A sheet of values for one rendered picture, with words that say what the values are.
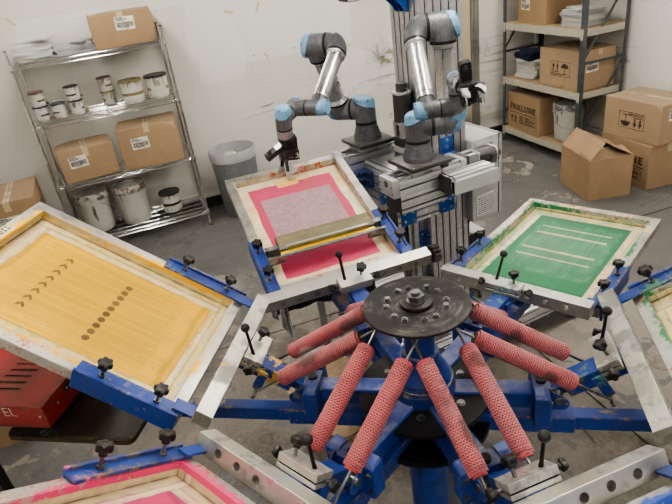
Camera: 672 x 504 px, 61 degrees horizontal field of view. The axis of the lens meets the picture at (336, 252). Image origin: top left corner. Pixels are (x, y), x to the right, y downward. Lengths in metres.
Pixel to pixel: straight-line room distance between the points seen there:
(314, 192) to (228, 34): 3.34
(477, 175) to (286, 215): 0.93
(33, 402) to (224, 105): 4.32
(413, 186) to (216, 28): 3.46
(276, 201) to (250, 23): 3.41
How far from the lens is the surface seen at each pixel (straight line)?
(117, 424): 2.03
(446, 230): 3.22
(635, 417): 1.87
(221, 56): 5.83
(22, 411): 2.03
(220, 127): 5.93
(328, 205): 2.61
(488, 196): 3.27
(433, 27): 2.63
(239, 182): 2.75
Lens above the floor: 2.19
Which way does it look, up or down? 28 degrees down
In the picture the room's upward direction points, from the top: 8 degrees counter-clockwise
